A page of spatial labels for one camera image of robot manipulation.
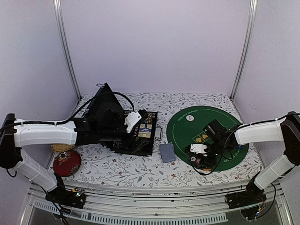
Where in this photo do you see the white dealer button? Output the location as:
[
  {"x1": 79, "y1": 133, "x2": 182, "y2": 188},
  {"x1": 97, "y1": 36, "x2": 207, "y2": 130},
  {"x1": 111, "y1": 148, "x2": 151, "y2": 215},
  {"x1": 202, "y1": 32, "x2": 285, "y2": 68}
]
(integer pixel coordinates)
[{"x1": 186, "y1": 115, "x2": 195, "y2": 121}]

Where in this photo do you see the black poker chip case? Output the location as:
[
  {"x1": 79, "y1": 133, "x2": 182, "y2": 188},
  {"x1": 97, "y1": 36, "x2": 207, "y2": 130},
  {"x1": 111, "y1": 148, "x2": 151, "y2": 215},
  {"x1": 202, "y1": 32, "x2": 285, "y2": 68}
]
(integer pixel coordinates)
[{"x1": 79, "y1": 82, "x2": 165, "y2": 157}]

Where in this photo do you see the red white chip stack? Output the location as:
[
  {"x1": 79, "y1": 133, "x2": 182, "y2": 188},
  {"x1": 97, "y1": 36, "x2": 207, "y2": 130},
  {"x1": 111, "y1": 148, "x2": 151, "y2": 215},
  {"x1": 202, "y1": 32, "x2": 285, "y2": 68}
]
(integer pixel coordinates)
[{"x1": 190, "y1": 156, "x2": 201, "y2": 166}]

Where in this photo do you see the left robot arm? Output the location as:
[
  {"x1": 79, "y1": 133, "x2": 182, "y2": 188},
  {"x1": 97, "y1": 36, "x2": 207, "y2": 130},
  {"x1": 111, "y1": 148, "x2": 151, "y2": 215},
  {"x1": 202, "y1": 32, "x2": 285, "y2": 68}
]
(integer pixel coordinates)
[{"x1": 0, "y1": 100, "x2": 143, "y2": 203}]

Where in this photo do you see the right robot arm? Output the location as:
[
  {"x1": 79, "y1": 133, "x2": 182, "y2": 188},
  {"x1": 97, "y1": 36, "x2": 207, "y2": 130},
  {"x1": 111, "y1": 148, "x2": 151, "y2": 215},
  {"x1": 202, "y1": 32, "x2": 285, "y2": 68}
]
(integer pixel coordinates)
[{"x1": 185, "y1": 112, "x2": 300, "y2": 204}]

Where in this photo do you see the boxed playing cards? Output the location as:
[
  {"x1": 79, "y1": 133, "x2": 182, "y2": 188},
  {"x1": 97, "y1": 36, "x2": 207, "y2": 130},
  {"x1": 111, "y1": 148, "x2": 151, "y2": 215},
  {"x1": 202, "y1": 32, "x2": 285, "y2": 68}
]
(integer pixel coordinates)
[{"x1": 138, "y1": 124, "x2": 152, "y2": 138}]

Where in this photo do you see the floral tablecloth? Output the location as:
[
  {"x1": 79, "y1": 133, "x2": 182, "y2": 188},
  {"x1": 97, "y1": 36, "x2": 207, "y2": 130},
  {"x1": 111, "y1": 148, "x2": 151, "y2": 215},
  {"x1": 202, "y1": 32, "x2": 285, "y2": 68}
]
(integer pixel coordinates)
[{"x1": 64, "y1": 93, "x2": 263, "y2": 188}]

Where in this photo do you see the red embroidered round cushion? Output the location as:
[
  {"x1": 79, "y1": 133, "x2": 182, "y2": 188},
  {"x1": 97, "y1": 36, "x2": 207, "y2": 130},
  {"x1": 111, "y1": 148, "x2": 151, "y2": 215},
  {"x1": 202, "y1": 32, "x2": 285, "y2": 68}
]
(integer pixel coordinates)
[{"x1": 53, "y1": 150, "x2": 82, "y2": 177}]

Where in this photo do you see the woven wicker basket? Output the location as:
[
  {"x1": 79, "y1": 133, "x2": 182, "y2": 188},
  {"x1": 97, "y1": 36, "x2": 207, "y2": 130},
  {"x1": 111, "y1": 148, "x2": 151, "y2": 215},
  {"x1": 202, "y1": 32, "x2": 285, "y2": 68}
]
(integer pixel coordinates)
[{"x1": 51, "y1": 144, "x2": 75, "y2": 153}]

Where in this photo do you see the blue playing card deck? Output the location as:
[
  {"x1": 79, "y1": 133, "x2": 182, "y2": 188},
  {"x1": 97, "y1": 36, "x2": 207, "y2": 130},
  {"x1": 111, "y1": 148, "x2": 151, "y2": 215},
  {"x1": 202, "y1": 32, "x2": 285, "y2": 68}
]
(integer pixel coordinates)
[{"x1": 159, "y1": 143, "x2": 176, "y2": 163}]

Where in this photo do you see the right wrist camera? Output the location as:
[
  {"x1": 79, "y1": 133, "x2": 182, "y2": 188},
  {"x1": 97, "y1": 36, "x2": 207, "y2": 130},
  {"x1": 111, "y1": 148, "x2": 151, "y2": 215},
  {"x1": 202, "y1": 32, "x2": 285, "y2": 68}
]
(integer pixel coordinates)
[{"x1": 190, "y1": 144, "x2": 208, "y2": 157}]

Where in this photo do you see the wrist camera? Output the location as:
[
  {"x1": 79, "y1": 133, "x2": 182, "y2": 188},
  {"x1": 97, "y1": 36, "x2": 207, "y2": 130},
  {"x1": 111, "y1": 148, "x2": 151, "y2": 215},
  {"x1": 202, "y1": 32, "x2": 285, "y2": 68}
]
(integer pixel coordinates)
[
  {"x1": 190, "y1": 144, "x2": 208, "y2": 157},
  {"x1": 124, "y1": 111, "x2": 142, "y2": 134}
]

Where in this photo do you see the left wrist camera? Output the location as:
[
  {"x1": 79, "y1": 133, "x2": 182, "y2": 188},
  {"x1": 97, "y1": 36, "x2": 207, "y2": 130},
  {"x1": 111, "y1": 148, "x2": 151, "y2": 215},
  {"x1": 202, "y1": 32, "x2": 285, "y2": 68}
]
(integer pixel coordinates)
[{"x1": 124, "y1": 111, "x2": 142, "y2": 134}]

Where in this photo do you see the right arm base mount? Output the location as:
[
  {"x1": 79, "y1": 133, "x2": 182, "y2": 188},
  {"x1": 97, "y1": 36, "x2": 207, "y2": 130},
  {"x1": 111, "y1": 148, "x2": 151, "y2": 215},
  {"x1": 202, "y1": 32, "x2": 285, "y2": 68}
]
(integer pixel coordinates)
[{"x1": 225, "y1": 186, "x2": 267, "y2": 220}]

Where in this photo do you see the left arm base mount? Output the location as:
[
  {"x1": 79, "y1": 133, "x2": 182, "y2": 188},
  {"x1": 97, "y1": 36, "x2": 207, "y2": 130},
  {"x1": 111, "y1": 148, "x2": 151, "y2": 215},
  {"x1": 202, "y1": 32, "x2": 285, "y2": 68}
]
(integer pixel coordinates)
[{"x1": 45, "y1": 187, "x2": 86, "y2": 209}]

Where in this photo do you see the front aluminium rail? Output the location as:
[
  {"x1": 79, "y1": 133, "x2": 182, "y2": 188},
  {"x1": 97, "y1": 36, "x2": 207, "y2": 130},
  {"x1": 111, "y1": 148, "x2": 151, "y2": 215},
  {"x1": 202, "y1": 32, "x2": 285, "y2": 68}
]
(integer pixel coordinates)
[{"x1": 20, "y1": 180, "x2": 293, "y2": 225}]

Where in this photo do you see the left aluminium frame post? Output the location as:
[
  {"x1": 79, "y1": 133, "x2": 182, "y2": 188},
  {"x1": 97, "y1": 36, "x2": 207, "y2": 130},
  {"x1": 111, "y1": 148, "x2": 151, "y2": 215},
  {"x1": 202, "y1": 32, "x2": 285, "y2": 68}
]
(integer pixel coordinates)
[{"x1": 53, "y1": 0, "x2": 82, "y2": 100}]

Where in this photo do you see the aluminium frame post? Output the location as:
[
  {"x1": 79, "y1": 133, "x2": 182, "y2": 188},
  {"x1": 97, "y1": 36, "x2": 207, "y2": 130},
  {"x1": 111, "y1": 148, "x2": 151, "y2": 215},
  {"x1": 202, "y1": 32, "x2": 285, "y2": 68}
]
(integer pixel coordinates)
[
  {"x1": 53, "y1": 0, "x2": 82, "y2": 100},
  {"x1": 230, "y1": 0, "x2": 258, "y2": 101}
]

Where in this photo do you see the right aluminium frame post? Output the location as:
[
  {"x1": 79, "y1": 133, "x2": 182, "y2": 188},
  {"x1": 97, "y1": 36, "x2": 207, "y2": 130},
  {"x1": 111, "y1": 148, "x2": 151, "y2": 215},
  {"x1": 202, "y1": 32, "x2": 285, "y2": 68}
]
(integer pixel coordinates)
[{"x1": 230, "y1": 0, "x2": 258, "y2": 101}]

